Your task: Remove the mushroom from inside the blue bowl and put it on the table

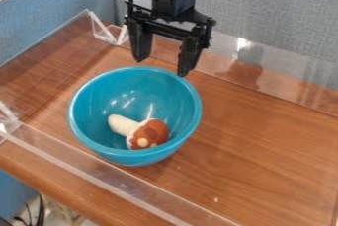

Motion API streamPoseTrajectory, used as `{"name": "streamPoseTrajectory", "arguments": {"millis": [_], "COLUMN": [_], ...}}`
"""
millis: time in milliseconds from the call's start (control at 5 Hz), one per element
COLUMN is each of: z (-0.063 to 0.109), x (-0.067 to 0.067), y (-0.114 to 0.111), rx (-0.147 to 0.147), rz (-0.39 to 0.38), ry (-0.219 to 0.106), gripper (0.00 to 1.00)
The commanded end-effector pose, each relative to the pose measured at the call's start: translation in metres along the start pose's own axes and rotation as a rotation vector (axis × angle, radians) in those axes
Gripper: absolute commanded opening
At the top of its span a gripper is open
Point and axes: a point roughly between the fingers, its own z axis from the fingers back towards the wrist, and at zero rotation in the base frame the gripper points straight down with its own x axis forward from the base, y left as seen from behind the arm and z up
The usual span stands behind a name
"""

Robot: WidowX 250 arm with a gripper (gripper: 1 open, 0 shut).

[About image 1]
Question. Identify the blue plastic bowl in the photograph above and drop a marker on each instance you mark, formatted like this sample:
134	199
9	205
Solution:
138	92

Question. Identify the brown and white toy mushroom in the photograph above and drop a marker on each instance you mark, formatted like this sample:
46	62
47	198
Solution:
146	134

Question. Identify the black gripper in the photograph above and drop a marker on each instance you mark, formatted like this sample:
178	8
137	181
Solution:
190	26

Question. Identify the clear acrylic left barrier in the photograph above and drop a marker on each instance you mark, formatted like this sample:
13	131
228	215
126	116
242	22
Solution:
34	77

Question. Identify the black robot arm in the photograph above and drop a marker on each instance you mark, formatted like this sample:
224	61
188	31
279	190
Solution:
173	7

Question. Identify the clear acrylic back barrier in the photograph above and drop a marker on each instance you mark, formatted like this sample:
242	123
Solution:
288	75

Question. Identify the clear acrylic corner bracket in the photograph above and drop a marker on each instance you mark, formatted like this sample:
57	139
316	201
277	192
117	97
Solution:
104	32

